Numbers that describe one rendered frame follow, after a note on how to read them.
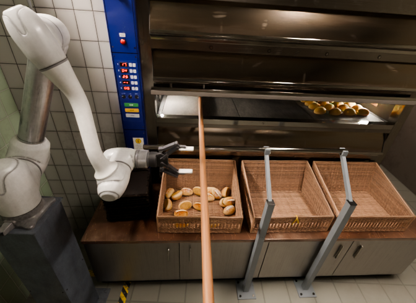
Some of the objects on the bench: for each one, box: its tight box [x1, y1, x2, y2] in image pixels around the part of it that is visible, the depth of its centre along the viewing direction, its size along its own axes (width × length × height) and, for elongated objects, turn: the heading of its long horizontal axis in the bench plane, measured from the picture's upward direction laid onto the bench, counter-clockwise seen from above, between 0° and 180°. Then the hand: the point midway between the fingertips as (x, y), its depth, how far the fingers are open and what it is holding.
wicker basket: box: [239, 160, 334, 233], centre depth 165 cm, size 49×56×28 cm
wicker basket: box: [156, 158, 244, 234], centre depth 160 cm, size 49×56×28 cm
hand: (190, 160), depth 109 cm, fingers open, 13 cm apart
